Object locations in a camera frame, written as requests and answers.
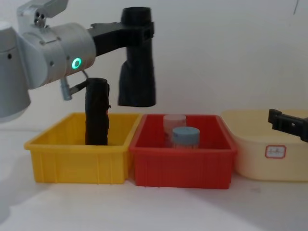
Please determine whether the white label with red border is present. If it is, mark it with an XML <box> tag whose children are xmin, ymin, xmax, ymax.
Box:
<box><xmin>265</xmin><ymin>144</ymin><xmax>287</xmax><ymax>159</ymax></box>

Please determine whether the clear jar with pale lid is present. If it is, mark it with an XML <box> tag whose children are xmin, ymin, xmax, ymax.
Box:
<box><xmin>163</xmin><ymin>114</ymin><xmax>187</xmax><ymax>145</ymax></box>

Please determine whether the clear jar with blue lid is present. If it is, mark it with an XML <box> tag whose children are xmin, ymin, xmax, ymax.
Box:
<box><xmin>171</xmin><ymin>127</ymin><xmax>201</xmax><ymax>150</ymax></box>

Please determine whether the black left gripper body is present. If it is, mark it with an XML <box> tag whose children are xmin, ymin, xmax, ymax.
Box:
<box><xmin>85</xmin><ymin>77</ymin><xmax>112</xmax><ymax>114</ymax></box>

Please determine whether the dark cable with silver plug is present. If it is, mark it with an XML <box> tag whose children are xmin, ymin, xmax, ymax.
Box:
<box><xmin>60</xmin><ymin>69</ymin><xmax>90</xmax><ymax>101</ymax></box>

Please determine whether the yellow plastic bin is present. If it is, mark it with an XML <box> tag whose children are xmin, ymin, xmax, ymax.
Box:
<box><xmin>24</xmin><ymin>112</ymin><xmax>143</xmax><ymax>185</ymax></box>

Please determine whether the red plastic bin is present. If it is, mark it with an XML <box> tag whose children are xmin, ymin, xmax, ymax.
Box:
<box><xmin>128</xmin><ymin>114</ymin><xmax>239</xmax><ymax>190</ymax></box>

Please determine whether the cream plastic basin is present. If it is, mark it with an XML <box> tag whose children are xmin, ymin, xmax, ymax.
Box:
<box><xmin>220</xmin><ymin>109</ymin><xmax>308</xmax><ymax>182</ymax></box>

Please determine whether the white table cloth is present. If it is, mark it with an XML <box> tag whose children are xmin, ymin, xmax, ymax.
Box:
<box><xmin>0</xmin><ymin>120</ymin><xmax>308</xmax><ymax>231</ymax></box>

